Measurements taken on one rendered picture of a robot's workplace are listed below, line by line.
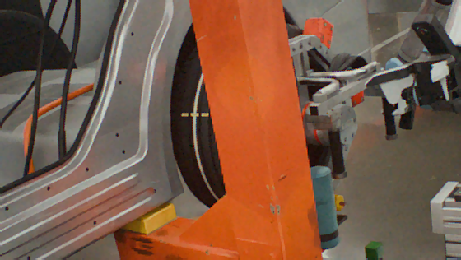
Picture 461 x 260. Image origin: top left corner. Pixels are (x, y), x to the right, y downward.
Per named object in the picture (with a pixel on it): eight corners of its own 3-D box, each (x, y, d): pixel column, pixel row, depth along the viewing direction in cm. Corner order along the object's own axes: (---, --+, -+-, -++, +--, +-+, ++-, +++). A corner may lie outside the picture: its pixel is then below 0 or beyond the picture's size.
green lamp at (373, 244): (372, 253, 192) (370, 239, 191) (384, 254, 190) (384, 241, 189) (365, 259, 190) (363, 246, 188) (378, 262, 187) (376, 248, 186)
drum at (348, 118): (308, 135, 249) (302, 95, 245) (361, 138, 235) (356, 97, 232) (285, 150, 239) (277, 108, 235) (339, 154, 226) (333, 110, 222)
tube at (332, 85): (300, 85, 234) (295, 53, 231) (351, 86, 221) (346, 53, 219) (268, 102, 222) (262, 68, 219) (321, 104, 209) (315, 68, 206)
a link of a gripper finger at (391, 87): (371, 112, 125) (420, 98, 124) (363, 79, 124) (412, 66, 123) (368, 109, 128) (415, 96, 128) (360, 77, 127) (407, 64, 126)
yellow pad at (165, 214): (148, 212, 235) (145, 197, 234) (179, 217, 226) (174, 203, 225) (118, 229, 226) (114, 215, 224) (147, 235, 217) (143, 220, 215)
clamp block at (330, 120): (316, 124, 218) (314, 107, 217) (342, 125, 212) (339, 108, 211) (307, 130, 215) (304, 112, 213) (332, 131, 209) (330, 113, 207)
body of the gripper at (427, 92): (449, 106, 120) (483, 87, 127) (437, 57, 119) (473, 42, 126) (415, 108, 126) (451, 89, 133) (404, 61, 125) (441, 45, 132)
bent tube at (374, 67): (332, 70, 248) (328, 39, 245) (381, 70, 235) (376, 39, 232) (305, 84, 236) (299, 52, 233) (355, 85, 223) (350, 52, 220)
